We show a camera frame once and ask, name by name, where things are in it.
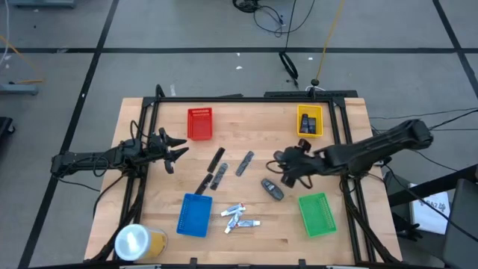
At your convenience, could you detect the black plastic comb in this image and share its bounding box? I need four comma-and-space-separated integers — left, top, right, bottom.
207, 146, 227, 174
193, 173, 214, 196

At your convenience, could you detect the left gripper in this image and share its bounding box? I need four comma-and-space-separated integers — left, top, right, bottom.
141, 128, 190, 175

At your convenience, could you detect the yellow canister white lid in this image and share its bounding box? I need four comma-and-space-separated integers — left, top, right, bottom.
114, 223, 169, 262

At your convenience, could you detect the black power strip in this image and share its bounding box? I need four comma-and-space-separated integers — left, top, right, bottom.
263, 89, 359, 99

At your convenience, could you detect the black cable coil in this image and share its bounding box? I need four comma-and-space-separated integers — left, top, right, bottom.
278, 51, 300, 81

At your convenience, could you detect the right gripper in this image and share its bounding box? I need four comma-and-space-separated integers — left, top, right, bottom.
273, 139, 319, 189

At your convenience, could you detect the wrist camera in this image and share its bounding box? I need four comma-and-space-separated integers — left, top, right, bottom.
289, 147, 313, 167
147, 134, 165, 156

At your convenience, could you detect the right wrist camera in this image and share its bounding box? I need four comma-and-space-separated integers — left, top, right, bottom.
289, 147, 313, 167

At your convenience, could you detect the black floor cable bundle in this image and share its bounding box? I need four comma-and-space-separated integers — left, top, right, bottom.
232, 0, 317, 38

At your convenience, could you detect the yellow floor cable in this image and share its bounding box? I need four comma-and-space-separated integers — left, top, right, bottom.
0, 34, 46, 85

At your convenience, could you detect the black hanging cable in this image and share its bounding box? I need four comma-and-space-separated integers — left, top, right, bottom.
284, 0, 298, 53

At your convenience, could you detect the dark grey oval device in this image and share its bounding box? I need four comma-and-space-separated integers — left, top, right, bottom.
260, 178, 285, 202

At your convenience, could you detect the red plastic basket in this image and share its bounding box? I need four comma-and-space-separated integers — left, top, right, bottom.
187, 107, 214, 141

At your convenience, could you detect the black metal rig frame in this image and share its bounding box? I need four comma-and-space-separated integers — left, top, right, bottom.
86, 84, 404, 268

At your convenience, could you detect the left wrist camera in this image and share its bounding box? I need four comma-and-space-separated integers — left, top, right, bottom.
147, 134, 165, 156

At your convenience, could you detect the green plastic basket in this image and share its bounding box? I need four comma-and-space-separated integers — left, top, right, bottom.
297, 191, 338, 239

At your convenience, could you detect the dark grey chair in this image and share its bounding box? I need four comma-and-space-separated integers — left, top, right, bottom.
442, 178, 478, 269

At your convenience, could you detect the black table beam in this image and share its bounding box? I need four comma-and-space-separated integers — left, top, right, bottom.
387, 163, 478, 207

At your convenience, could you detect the black ball mount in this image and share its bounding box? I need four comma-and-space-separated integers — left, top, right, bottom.
305, 77, 326, 99

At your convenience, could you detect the white cardboard box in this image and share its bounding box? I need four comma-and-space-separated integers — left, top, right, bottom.
408, 182, 452, 236

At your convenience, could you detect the white toothpaste tube red patch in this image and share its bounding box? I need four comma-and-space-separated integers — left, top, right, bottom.
220, 202, 247, 218

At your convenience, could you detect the yellow hanging cable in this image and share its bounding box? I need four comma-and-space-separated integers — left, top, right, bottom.
314, 0, 347, 82

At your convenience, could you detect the yellow plastic basket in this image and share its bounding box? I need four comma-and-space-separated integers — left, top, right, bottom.
297, 104, 324, 138

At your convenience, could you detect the blue plastic basket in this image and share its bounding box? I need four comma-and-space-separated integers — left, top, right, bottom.
176, 192, 214, 238

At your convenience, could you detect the grey floor plate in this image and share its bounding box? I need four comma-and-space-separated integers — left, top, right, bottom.
0, 83, 39, 96

